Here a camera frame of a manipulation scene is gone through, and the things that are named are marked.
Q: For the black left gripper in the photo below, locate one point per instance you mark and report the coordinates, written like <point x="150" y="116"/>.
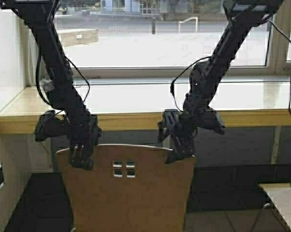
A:
<point x="83" y="138"/>

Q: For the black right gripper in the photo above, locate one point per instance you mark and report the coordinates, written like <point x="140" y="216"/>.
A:
<point x="178" y="126"/>

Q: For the wooden chair with window cutout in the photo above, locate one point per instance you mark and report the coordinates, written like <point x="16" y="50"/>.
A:
<point x="131" y="188"/>

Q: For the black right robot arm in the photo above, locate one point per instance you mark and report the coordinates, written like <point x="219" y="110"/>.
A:
<point x="207" y="73"/>

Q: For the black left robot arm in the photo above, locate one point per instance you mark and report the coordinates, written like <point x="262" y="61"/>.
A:
<point x="69" y="115"/>

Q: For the long wooden window counter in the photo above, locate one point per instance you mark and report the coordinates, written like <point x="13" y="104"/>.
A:
<point x="140" y="107"/>

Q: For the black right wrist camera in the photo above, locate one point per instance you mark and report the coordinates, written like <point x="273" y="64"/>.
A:
<point x="211" y="120"/>

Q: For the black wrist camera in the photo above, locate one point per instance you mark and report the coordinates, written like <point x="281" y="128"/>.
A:
<point x="211" y="120"/>
<point x="49" y="126"/>

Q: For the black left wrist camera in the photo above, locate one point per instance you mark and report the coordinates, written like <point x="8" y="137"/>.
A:
<point x="49" y="126"/>

